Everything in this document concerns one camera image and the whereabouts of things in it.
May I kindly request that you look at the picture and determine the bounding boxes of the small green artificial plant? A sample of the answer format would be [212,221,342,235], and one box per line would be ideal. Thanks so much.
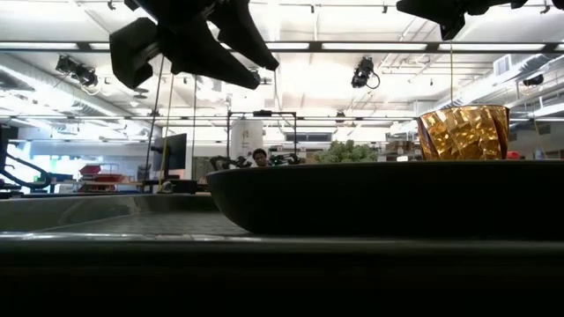
[312,139,380,165]

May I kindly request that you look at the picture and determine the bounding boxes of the black round plate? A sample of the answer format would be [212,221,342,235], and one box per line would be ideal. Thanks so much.
[205,159,564,238]

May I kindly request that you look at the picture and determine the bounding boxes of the red storage bins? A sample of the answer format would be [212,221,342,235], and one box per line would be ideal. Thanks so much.
[78,163,128,194]

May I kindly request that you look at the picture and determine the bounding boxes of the thin hanging cable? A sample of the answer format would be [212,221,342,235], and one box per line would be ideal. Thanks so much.
[448,41,454,107]

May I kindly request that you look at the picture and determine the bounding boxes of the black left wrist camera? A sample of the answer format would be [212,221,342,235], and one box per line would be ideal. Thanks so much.
[108,17,160,91]

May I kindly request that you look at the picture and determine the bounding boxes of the distant black rig frame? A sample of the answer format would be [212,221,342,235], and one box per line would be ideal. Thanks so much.
[226,109,299,160]

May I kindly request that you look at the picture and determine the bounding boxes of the black computer monitor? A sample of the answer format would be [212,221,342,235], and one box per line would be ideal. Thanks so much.
[151,132,189,173]

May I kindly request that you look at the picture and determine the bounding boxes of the white ceiling air vent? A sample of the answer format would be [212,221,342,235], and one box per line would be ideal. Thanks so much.
[492,54,513,77]

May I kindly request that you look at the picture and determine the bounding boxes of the black hanging cable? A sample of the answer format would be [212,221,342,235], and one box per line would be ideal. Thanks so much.
[191,74,198,181]
[141,55,166,191]

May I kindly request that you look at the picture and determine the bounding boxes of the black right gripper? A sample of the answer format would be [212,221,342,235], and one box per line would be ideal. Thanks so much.
[396,0,530,41]

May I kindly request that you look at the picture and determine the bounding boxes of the amber faceted glass cup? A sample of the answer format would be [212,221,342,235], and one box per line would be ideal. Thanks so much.
[416,104,511,161]

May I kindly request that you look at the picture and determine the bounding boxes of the person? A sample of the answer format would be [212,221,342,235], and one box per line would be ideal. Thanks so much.
[250,147,272,169]

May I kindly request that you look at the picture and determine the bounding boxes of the long linear ceiling light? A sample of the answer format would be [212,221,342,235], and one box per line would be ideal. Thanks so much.
[0,41,564,55]

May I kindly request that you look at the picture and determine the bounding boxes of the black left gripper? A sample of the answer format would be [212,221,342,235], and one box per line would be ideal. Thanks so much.
[125,0,281,92]

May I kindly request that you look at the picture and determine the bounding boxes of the white cylindrical column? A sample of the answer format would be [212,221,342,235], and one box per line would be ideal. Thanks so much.
[230,119,265,160]

